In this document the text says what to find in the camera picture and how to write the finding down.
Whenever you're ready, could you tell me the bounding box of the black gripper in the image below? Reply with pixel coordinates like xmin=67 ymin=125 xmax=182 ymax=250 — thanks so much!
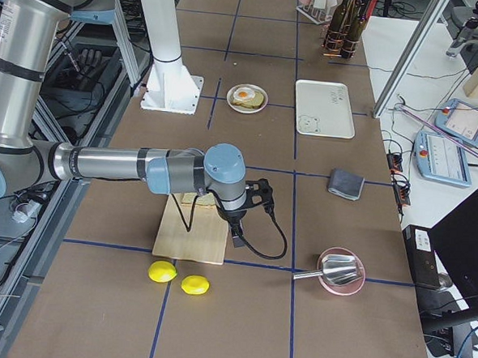
xmin=219 ymin=208 xmax=247 ymax=248

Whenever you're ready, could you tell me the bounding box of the toast bread slice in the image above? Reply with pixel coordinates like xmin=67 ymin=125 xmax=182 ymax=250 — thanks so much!
xmin=181 ymin=192 xmax=216 ymax=207

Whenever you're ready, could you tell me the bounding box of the white round plate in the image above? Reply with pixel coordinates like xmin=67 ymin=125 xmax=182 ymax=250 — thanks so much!
xmin=226 ymin=83 xmax=268 ymax=114

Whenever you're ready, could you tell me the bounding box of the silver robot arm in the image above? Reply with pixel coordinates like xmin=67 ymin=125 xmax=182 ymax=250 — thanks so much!
xmin=0 ymin=0 xmax=252 ymax=241

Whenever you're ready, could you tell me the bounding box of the white bear tray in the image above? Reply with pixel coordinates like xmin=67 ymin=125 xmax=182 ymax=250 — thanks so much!
xmin=295 ymin=79 xmax=355 ymax=139

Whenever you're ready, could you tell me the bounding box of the wooden cutting board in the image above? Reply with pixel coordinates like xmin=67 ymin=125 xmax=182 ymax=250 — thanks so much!
xmin=152 ymin=193 xmax=228 ymax=265

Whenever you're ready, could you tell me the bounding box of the yellow lemon right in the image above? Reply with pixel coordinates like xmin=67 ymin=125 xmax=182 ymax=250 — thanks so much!
xmin=181 ymin=275 xmax=210 ymax=295

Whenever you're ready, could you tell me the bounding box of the yellow lemon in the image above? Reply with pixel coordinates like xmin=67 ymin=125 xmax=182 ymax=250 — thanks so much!
xmin=181 ymin=275 xmax=210 ymax=295
xmin=147 ymin=260 xmax=177 ymax=283

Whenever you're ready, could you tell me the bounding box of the yellow lemon left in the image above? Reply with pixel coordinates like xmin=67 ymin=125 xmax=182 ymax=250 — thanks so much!
xmin=147 ymin=260 xmax=177 ymax=283

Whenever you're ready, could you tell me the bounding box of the metal scoop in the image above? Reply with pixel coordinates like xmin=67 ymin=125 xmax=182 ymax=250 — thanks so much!
xmin=293 ymin=254 xmax=362 ymax=287

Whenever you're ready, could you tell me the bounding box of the grey folded cloth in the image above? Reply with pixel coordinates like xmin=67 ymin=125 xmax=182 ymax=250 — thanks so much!
xmin=327 ymin=168 xmax=365 ymax=201

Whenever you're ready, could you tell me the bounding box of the pink bowl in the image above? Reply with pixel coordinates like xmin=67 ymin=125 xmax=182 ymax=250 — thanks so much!
xmin=317 ymin=247 xmax=366 ymax=296

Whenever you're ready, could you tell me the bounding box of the bread slice on plate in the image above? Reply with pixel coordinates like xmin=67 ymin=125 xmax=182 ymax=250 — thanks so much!
xmin=232 ymin=89 xmax=265 ymax=109

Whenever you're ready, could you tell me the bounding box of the fried egg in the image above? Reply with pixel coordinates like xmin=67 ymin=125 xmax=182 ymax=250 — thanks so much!
xmin=233 ymin=87 xmax=255 ymax=102

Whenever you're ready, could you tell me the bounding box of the dark wine bottle left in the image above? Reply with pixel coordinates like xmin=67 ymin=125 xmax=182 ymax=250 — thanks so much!
xmin=324 ymin=0 xmax=359 ymax=52

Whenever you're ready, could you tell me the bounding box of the dark wine bottle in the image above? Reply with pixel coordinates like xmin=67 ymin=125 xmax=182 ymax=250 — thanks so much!
xmin=340 ymin=0 xmax=378 ymax=59
xmin=324 ymin=0 xmax=359 ymax=52

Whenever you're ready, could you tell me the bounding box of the blue teach pendant near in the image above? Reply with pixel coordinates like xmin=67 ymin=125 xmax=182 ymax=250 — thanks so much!
xmin=414 ymin=131 xmax=472 ymax=188

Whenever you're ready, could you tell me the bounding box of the blue teach pendant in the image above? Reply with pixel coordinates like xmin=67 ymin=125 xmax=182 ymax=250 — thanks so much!
xmin=435 ymin=98 xmax=478 ymax=146
xmin=414 ymin=131 xmax=472 ymax=188

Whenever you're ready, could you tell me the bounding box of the dark wine bottle right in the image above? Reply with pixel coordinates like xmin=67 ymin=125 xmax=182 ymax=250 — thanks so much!
xmin=340 ymin=0 xmax=378 ymax=59

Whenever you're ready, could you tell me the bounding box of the black laptop computer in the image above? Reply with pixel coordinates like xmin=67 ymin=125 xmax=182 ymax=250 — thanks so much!
xmin=395 ymin=183 xmax=478 ymax=336

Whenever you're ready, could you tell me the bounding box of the blue teach pendant far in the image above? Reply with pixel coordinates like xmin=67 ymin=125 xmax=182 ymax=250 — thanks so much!
xmin=435 ymin=98 xmax=478 ymax=146

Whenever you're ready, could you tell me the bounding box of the black camera mount wrist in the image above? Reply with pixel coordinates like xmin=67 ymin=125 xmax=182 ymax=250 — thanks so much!
xmin=244 ymin=178 xmax=275 ymax=212

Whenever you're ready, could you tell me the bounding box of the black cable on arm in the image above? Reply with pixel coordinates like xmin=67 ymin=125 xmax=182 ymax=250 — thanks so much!
xmin=172 ymin=190 xmax=292 ymax=259

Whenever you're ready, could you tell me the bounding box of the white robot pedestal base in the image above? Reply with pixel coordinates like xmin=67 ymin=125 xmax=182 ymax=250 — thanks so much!
xmin=141 ymin=0 xmax=203 ymax=114

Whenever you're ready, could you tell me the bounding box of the copper wire bottle rack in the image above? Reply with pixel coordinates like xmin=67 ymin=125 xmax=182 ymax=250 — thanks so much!
xmin=322 ymin=28 xmax=361 ymax=59

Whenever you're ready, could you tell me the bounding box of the white wire cup rack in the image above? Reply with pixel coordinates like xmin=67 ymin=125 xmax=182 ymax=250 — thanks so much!
xmin=297 ymin=0 xmax=338 ymax=25

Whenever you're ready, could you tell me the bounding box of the aluminium frame post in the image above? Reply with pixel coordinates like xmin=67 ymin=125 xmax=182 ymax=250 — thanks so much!
xmin=372 ymin=0 xmax=450 ymax=118

